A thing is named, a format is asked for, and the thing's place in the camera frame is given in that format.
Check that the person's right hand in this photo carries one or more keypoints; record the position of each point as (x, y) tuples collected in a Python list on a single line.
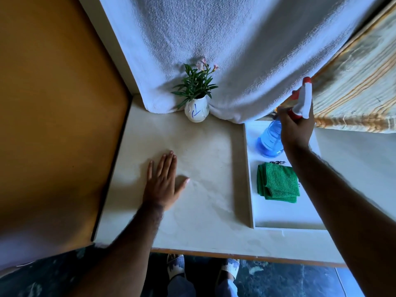
[(296, 128)]

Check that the person's left hand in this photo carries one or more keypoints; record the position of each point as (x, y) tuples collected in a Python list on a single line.
[(161, 187)]

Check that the person's left thumb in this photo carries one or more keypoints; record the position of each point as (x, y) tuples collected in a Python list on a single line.
[(182, 185)]

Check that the person's left little finger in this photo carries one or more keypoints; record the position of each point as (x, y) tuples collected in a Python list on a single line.
[(150, 170)]

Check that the person's left middle finger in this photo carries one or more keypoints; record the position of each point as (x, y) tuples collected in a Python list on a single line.
[(168, 165)]

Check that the blue spray bottle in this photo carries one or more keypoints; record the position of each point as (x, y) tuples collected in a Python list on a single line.
[(278, 132)]

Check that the person's right forearm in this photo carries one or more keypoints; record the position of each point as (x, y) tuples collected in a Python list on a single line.
[(346, 213)]

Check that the person's left forearm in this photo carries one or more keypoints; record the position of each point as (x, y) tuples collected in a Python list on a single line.
[(123, 253)]

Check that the white vase with blue marks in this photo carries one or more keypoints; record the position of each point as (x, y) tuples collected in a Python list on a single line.
[(196, 110)]

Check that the person's left shoe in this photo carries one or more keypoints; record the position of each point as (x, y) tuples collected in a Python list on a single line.
[(175, 265)]

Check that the person's shoe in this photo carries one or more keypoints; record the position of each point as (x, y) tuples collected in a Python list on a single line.
[(175, 265), (230, 266)]

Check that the green plant with pink flowers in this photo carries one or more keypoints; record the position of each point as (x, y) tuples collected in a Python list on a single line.
[(196, 81)]

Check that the person's right shoe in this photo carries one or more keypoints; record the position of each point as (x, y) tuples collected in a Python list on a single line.
[(230, 266)]

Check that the green microfiber cloth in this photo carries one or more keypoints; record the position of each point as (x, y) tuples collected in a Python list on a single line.
[(277, 182)]

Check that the person's left leg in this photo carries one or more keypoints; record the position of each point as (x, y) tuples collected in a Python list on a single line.
[(181, 287)]

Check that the person's leg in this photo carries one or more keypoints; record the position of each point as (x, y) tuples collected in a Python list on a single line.
[(226, 288), (181, 287)]

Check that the white tray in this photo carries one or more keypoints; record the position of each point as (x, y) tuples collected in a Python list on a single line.
[(284, 197)]

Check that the person's right leg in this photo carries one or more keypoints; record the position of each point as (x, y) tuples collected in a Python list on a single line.
[(226, 288)]

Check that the white towel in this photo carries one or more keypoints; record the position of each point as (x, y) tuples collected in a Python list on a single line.
[(241, 52)]

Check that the striped beige curtain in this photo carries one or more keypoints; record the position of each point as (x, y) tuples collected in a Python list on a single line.
[(355, 86)]

